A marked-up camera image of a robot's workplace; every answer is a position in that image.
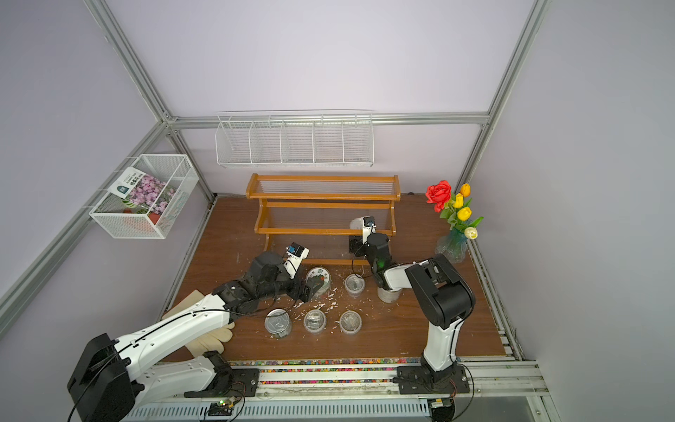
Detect strawberry lid seed jar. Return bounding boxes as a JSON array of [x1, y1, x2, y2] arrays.
[[305, 267, 332, 298]]

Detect small clear jar purple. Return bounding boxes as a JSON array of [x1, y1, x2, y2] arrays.
[[303, 309, 327, 334]]

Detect clear jar purple label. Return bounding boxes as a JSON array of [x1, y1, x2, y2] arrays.
[[344, 274, 365, 298]]

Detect clear jar silver lid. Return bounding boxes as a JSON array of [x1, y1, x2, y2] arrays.
[[265, 309, 292, 339]]

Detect small clear jar red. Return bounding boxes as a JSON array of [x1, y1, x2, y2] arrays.
[[339, 311, 362, 335]]

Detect wooden two-tier shelf rack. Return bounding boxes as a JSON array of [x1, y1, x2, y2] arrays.
[[246, 173, 402, 266]]

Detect watermelon print jar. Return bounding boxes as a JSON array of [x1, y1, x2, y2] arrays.
[[349, 217, 363, 237]]

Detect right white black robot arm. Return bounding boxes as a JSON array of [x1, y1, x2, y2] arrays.
[[349, 232, 476, 396]]

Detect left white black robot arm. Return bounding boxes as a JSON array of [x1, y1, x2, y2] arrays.
[[67, 246, 324, 421]]

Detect purple flower seed packet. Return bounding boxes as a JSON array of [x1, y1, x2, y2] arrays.
[[107, 167, 176, 216]]

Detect red rose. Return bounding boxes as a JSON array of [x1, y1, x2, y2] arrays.
[[425, 180, 452, 213]]

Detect glass vase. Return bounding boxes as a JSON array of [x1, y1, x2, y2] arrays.
[[435, 229, 468, 265]]

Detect cream work glove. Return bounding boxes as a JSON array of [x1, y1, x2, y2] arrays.
[[162, 290, 236, 358]]

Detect yellow tulips bunch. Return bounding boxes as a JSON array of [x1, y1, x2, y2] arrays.
[[439, 183, 483, 240]]

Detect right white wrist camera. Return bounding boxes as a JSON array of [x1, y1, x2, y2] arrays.
[[361, 216, 376, 244]]

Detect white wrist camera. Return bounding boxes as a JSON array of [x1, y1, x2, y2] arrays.
[[283, 243, 309, 279], [361, 216, 376, 244]]

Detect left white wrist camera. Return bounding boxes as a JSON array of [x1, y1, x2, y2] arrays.
[[283, 243, 309, 279]]

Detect white wire wall shelf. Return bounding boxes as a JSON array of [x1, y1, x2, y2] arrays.
[[214, 109, 375, 167]]

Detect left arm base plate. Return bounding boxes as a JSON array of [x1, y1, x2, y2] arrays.
[[183, 369, 260, 398]]

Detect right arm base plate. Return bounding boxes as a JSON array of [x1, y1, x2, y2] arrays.
[[392, 364, 471, 396]]

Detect white wire basket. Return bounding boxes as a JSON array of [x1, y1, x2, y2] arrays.
[[90, 154, 200, 239]]

